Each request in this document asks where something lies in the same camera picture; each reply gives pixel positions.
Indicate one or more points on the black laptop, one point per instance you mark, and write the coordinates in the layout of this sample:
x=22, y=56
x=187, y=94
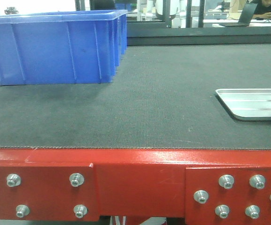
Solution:
x=245, y=17

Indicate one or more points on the left red bolt plate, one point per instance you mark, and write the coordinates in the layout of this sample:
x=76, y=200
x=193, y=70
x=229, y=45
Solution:
x=50, y=192

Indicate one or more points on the dark conveyor belt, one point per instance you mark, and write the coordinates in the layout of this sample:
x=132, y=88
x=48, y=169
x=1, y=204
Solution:
x=160, y=97

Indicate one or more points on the blue crate on conveyor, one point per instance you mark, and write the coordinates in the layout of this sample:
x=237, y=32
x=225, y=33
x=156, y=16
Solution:
x=62, y=47

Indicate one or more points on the red conveyor frame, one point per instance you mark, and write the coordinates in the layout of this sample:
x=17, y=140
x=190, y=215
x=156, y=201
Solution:
x=137, y=183

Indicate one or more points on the seated person in background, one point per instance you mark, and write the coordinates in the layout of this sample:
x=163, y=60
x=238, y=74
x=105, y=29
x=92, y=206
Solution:
x=263, y=9

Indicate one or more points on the right red bolt plate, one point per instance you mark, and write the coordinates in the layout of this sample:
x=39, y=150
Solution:
x=228, y=196

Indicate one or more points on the silver metal tray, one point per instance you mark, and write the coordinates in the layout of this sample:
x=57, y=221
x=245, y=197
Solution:
x=247, y=104

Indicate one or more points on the red bolt plate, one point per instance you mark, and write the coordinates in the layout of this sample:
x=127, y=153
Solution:
x=228, y=196
x=50, y=192

